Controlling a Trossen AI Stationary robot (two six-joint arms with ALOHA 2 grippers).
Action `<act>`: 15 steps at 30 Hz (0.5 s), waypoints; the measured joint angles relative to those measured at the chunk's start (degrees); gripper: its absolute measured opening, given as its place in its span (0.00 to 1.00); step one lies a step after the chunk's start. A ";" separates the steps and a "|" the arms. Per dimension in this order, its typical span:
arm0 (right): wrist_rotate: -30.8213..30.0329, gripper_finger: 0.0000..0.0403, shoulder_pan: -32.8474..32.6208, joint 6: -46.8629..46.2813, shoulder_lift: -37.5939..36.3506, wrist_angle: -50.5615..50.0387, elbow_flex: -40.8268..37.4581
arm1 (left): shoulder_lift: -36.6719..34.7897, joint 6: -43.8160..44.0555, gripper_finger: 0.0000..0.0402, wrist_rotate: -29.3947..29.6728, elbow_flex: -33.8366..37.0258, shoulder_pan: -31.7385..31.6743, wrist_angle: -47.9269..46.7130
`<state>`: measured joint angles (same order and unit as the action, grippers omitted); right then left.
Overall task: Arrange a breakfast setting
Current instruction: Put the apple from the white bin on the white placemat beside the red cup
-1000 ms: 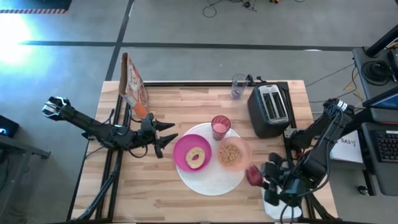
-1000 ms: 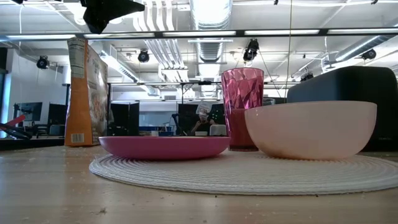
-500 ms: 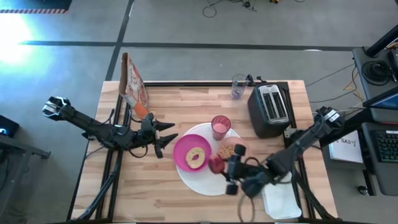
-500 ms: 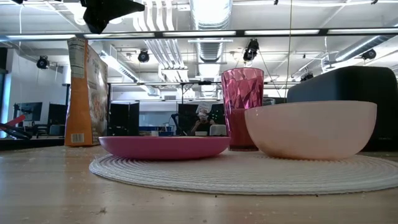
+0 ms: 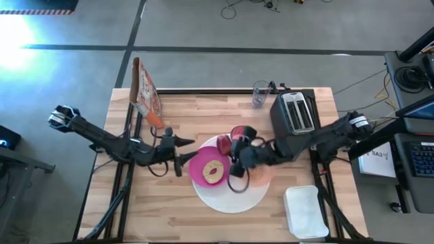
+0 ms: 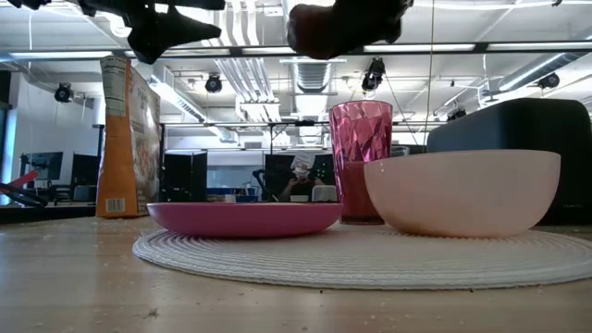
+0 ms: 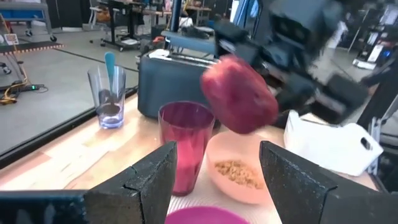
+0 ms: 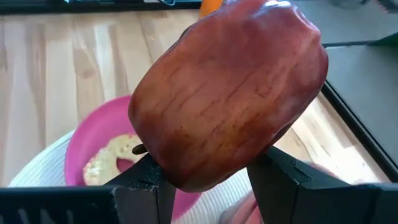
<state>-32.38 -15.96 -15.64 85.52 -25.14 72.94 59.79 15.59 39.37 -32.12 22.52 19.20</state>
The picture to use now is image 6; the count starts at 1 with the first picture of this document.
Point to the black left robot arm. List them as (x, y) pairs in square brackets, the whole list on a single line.
[(32, 3)]

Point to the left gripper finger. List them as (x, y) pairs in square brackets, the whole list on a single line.
[(189, 31)]

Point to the pumpkin cereal box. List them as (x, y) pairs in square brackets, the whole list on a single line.
[(125, 152)]

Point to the red faceted tumbler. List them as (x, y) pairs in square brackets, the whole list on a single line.
[(361, 139)]

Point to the person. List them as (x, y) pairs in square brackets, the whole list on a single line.
[(300, 187)]

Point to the black ceiling spot lamp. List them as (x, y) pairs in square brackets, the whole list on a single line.
[(373, 74), (213, 83), (549, 81), (64, 92)]

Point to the white woven round placemat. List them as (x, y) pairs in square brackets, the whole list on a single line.
[(351, 259)]

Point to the peach bowl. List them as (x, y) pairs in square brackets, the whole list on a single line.
[(462, 194)]

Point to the black partition panel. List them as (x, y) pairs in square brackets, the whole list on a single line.
[(185, 176)]

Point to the dark red apple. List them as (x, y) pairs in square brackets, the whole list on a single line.
[(319, 34)]

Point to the pink plate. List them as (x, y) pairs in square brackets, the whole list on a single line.
[(245, 219)]

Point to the black toaster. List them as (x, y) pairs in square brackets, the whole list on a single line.
[(518, 125)]

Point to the ribbed metal air duct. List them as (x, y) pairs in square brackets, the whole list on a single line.
[(313, 76)]

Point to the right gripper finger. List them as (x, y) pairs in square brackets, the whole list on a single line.
[(385, 31)]

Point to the black computer monitor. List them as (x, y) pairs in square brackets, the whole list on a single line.
[(85, 168), (44, 165)]

